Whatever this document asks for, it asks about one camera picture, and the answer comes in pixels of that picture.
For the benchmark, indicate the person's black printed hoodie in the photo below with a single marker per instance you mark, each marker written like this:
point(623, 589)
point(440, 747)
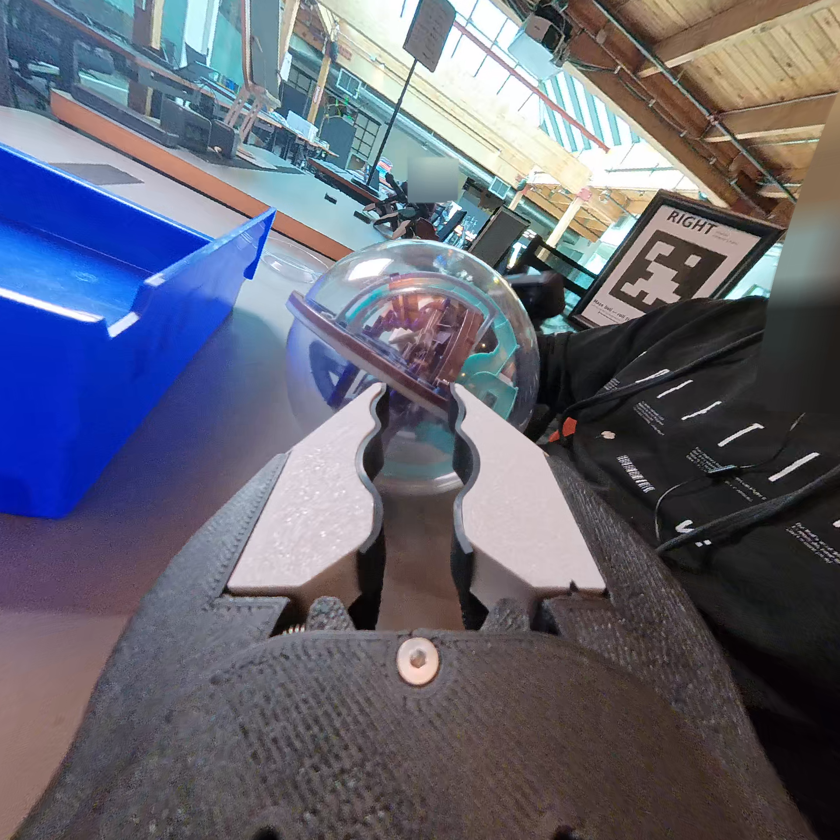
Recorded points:
point(722, 492)

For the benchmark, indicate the clear plastic dish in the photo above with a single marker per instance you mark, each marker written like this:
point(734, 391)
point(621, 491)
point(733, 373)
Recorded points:
point(289, 262)

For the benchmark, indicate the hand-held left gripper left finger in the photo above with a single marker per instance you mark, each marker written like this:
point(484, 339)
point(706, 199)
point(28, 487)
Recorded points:
point(308, 518)

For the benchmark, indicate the blue plastic bin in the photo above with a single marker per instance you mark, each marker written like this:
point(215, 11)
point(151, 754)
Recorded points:
point(98, 361)

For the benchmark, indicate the grey screen on stand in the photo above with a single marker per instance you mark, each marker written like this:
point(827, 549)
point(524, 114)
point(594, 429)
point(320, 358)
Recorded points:
point(499, 236)

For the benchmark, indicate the orange object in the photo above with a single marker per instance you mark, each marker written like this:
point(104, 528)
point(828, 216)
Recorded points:
point(568, 428)

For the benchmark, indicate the large framed marker sign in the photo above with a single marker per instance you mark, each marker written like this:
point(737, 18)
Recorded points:
point(682, 262)

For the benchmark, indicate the white ceiling box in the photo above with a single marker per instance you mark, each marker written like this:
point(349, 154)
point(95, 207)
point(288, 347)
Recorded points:
point(531, 49)

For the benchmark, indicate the clear maze ball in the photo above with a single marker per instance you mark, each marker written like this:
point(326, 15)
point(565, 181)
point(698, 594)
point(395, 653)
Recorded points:
point(420, 302)

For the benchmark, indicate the person's right forearm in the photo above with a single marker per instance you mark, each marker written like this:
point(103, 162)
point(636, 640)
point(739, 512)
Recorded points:
point(590, 367)

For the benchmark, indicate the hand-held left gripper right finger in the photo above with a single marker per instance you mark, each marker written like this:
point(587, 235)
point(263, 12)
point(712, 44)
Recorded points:
point(525, 518)

